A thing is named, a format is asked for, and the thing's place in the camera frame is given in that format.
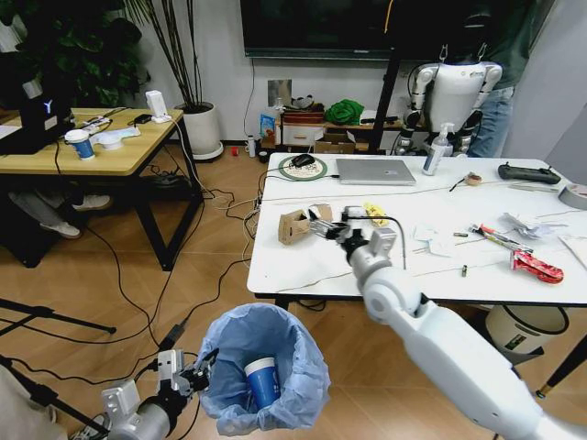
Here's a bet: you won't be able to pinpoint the white charger device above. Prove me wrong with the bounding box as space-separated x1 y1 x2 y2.
144 89 173 125

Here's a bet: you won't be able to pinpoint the standing person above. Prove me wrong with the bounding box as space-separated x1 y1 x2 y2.
461 0 541 160

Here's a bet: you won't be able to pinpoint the black stand post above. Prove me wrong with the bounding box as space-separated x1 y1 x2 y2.
370 0 405 158

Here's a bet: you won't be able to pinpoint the black television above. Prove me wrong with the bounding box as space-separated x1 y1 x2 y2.
239 0 465 62

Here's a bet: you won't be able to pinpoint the black desktop computer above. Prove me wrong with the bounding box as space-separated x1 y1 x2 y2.
0 49 77 156

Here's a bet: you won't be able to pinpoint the person in beige trousers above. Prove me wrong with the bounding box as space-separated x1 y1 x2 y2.
0 365 109 440

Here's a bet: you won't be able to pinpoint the silver laptop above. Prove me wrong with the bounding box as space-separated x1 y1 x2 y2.
335 158 418 187

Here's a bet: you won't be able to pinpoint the wooden desk with black frame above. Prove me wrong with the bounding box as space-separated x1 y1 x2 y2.
0 106 205 272

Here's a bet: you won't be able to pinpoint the red and black stick wrapper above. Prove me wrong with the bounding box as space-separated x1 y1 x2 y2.
468 223 536 254

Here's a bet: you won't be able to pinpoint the clear spray bottle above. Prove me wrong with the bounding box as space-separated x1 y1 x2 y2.
421 121 456 178

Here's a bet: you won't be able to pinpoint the black game controller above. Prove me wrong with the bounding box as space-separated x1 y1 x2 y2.
497 162 562 186

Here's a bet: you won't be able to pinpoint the white paper sheet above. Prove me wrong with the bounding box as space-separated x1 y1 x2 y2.
556 234 587 272

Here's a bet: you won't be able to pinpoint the large leafy green plant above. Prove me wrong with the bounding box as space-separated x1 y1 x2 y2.
0 0 153 109

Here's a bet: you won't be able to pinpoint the white table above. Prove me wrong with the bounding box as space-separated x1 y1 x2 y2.
246 151 587 309

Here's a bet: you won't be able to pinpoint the silver tweezers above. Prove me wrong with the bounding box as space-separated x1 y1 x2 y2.
507 182 560 193

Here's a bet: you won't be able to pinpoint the black table leg gold tip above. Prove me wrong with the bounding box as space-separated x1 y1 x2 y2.
536 335 587 402

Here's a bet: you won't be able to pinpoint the brown scrap with black stick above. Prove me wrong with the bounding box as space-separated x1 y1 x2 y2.
449 170 484 193

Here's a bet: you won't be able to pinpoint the white humanoid robot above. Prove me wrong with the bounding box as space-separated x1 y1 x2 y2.
394 42 505 160

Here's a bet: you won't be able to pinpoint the white face mask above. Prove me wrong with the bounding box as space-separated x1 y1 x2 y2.
93 126 143 151

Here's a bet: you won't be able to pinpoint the black power adapter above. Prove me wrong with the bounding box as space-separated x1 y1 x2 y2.
157 319 190 350

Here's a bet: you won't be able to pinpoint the blue paper cup with lid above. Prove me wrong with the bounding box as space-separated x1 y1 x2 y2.
63 128 98 162

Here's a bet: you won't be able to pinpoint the white drawer box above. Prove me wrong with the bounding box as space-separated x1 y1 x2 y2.
280 111 327 149

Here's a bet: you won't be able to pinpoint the black tripod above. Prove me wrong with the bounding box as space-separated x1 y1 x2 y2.
0 296 118 336

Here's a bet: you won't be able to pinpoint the brown cardboard box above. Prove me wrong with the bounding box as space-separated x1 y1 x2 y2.
277 203 336 246

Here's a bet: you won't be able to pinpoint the potted plant in white pot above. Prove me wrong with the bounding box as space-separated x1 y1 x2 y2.
137 0 225 161

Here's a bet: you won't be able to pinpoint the open cardboard box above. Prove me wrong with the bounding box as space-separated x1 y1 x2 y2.
313 129 359 156

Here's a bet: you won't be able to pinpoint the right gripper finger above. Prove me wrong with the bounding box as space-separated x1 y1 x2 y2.
309 219 344 241
307 206 350 226

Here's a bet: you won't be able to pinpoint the grey tape roll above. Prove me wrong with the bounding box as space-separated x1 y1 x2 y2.
557 181 587 209

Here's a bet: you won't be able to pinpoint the metal wall plate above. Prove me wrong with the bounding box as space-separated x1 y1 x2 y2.
266 78 294 109

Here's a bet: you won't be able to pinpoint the blue and white package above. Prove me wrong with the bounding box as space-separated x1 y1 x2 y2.
258 112 279 141

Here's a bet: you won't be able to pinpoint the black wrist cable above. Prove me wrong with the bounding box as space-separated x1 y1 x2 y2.
366 214 408 272

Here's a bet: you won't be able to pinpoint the white bin with black liner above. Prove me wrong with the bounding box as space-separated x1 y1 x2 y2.
484 303 571 367

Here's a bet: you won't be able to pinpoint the red snack wrapper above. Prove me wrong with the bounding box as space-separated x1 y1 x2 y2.
508 248 566 284

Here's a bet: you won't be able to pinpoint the green cloth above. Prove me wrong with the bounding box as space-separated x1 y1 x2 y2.
324 97 366 127

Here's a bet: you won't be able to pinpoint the seated person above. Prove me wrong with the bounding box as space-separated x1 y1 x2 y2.
7 186 113 240

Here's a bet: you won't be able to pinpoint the yellow wrapper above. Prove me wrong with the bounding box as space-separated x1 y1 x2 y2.
361 202 391 228

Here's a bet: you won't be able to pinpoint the crumpled white paper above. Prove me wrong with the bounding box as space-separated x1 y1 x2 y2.
497 211 559 241

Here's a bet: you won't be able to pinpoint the flat white paper scrap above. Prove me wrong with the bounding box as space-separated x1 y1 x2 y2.
411 223 456 259

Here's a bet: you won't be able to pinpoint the round green-rimmed mouse pad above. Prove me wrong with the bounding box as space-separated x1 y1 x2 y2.
276 155 331 182

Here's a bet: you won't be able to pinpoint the trash bin with blue bag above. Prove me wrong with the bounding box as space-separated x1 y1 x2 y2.
197 302 332 436

